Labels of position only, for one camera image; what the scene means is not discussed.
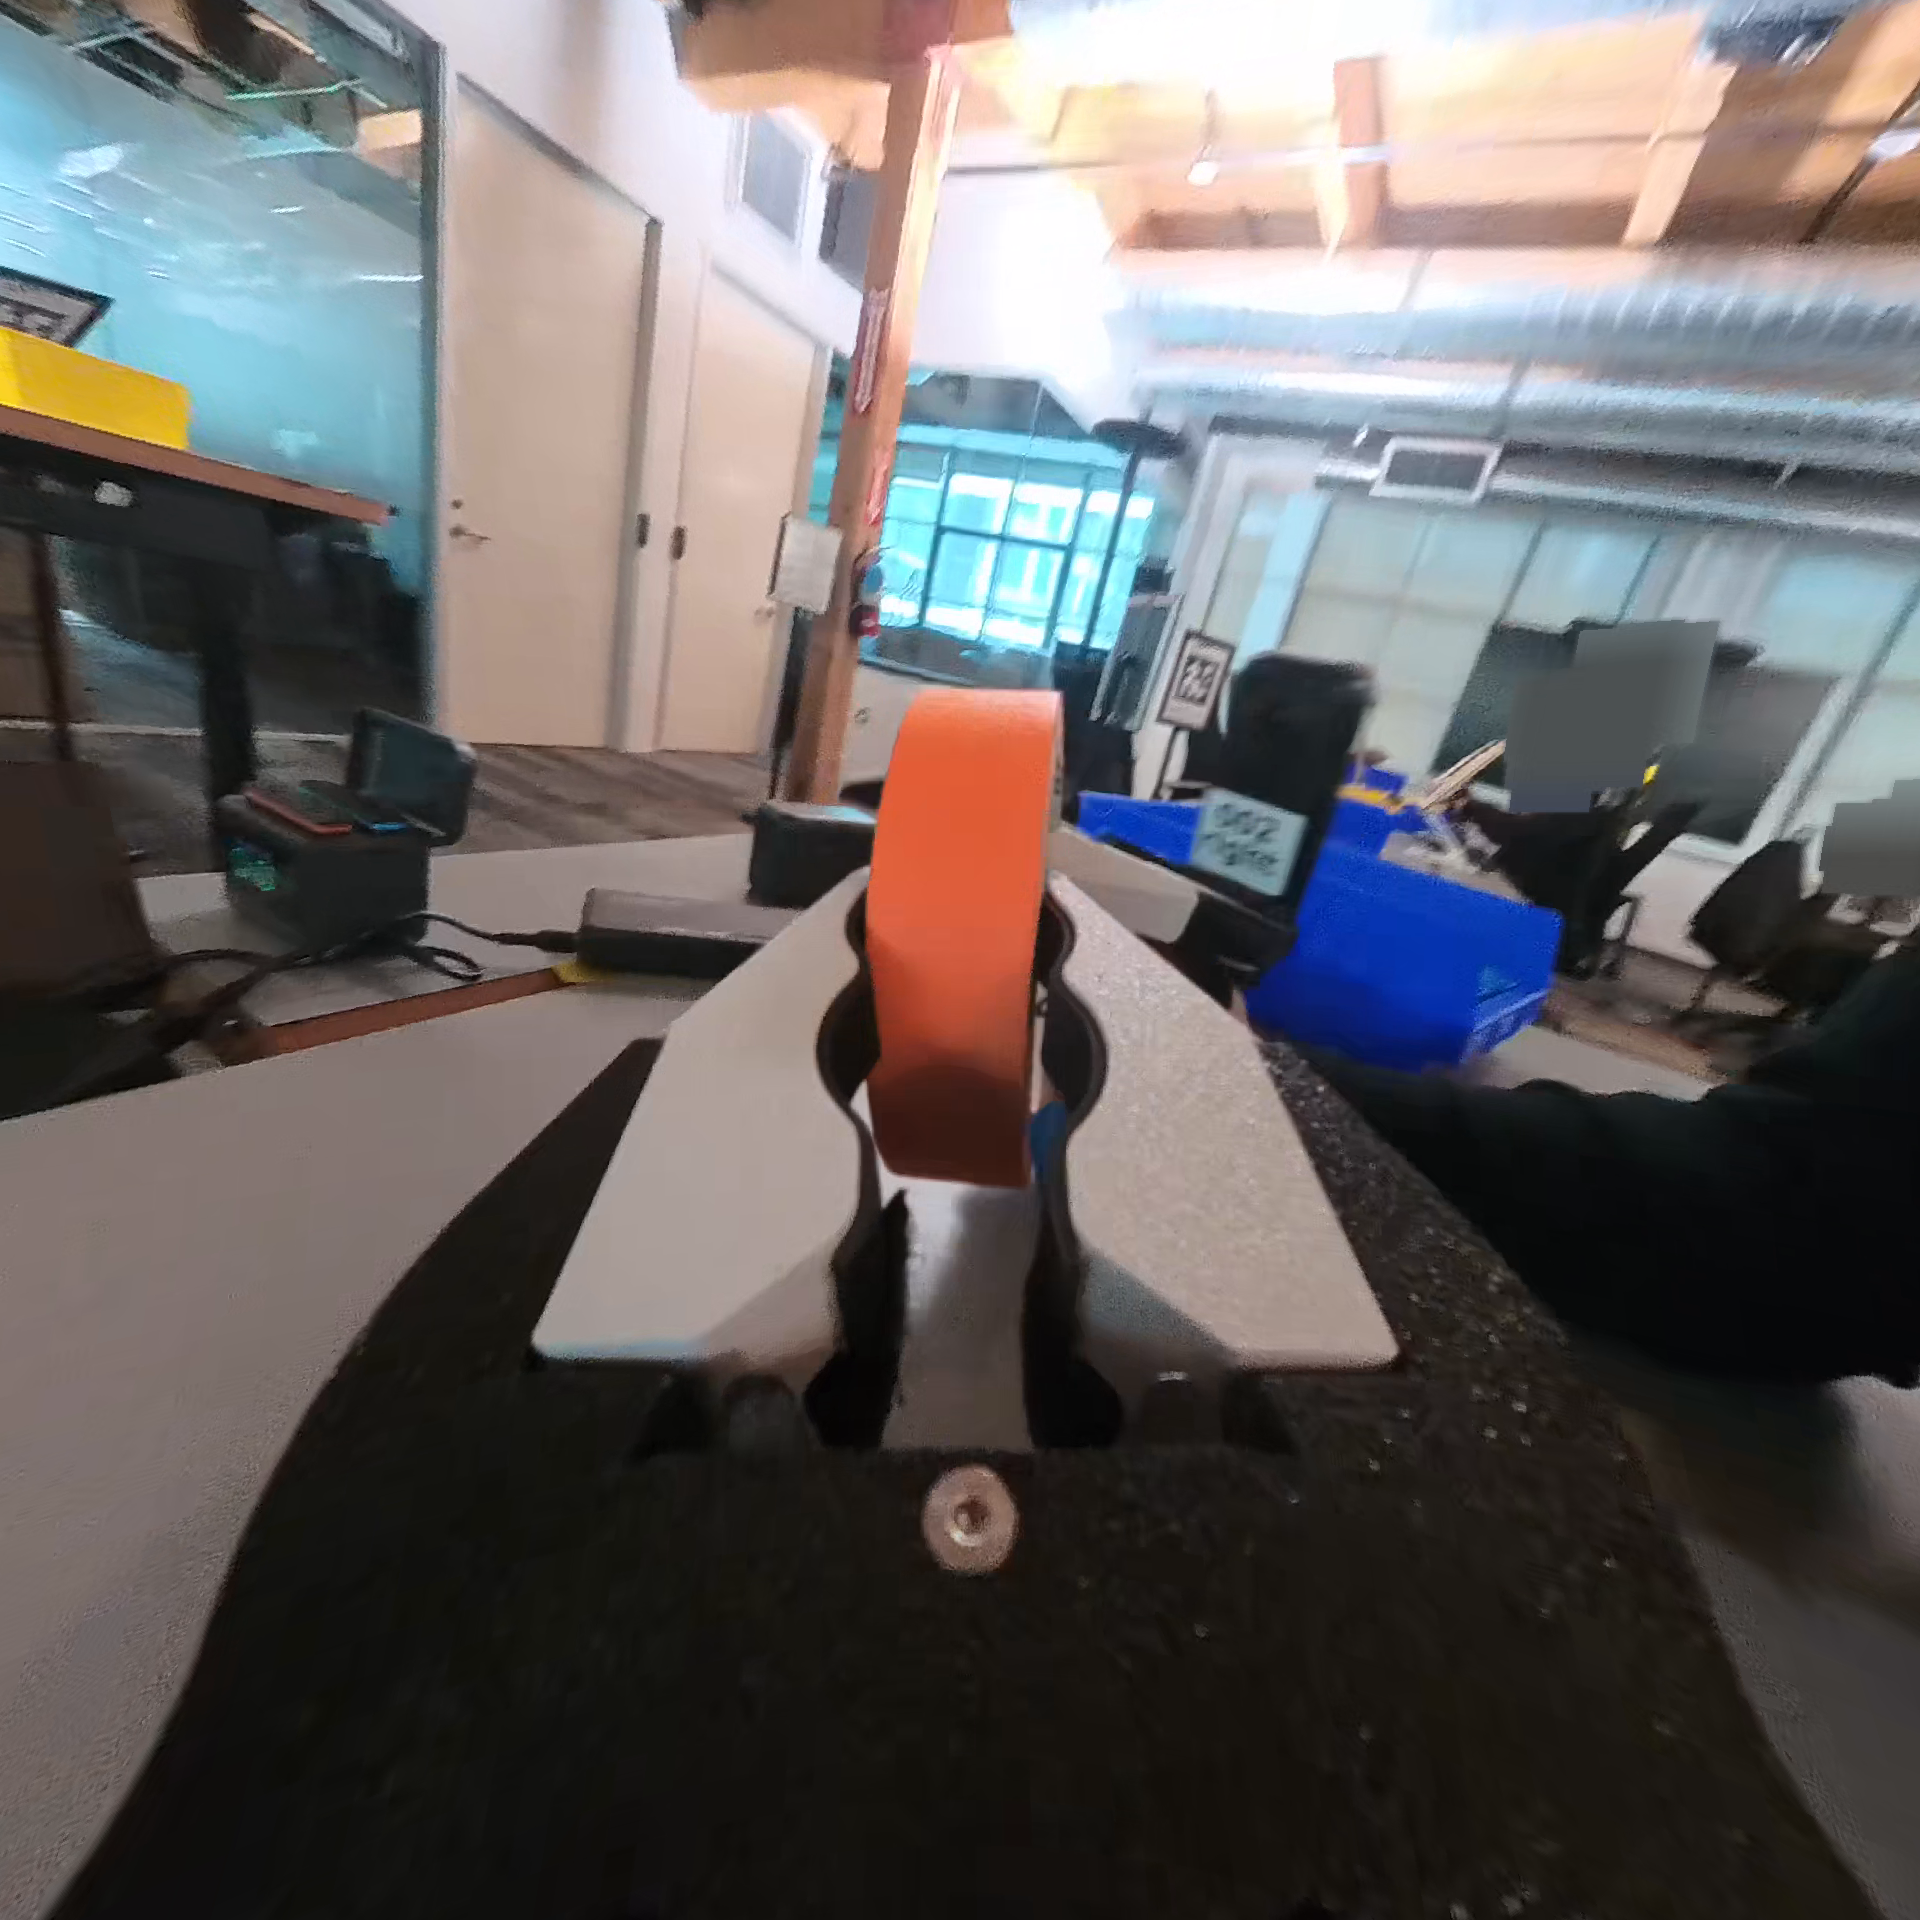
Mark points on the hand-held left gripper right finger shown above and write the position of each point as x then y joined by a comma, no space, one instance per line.
1231,1200

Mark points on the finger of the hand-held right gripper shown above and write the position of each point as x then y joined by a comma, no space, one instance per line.
1132,885

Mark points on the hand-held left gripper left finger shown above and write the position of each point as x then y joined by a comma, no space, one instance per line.
690,1200

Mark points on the orange tape roll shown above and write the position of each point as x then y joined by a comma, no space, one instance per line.
961,901

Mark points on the person's right forearm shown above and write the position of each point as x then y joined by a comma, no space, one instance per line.
1652,1200

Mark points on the framed sign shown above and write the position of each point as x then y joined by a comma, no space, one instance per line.
1200,678

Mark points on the large blue plastic bin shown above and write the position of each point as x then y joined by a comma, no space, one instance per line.
1394,961

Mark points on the black power bank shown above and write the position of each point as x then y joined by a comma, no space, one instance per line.
674,930

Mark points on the black adapter cube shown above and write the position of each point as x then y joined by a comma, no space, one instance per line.
802,856

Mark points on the black round disc on pole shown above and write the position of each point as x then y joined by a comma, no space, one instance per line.
1142,434

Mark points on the fire extinguisher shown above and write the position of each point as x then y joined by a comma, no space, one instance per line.
866,600

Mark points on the paper notice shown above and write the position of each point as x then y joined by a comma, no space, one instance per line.
805,564

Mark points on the black charging case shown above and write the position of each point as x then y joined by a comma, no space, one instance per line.
322,885

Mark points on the dark office chair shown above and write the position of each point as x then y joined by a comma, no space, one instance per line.
60,930

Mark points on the white double doors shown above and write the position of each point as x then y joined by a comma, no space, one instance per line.
557,450

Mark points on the wooden desk with black legs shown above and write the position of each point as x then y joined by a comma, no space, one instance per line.
181,465

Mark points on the yellow box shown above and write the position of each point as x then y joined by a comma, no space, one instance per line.
90,394

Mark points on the white wall vent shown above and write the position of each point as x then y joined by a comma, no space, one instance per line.
1436,470

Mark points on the silver air duct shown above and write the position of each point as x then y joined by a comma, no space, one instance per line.
1652,405

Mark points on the wooden support post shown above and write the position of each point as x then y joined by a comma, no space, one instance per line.
870,450

